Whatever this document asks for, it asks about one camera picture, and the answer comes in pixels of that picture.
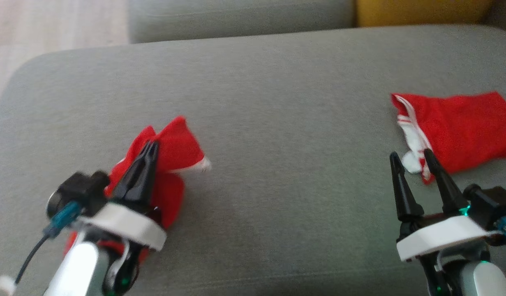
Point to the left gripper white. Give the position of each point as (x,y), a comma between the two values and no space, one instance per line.
(125,222)

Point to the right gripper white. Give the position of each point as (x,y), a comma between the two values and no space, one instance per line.
(437,236)

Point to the red white basketball shorts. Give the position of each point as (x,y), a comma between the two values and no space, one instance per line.
(176,144)

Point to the red white basketball jersey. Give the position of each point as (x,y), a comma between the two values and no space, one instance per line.
(470,123)

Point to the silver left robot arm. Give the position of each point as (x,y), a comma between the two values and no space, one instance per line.
(78,267)

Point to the grey fabric sofa seat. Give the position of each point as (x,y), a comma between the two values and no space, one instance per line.
(277,123)

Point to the large yellow cushion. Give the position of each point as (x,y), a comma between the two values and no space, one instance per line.
(421,12)

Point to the light grey sofa back cushion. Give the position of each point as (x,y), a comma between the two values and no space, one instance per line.
(236,18)

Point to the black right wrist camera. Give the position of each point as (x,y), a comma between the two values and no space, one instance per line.
(489,205)

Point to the teal left camera connector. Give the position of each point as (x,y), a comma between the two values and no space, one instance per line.
(63,218)

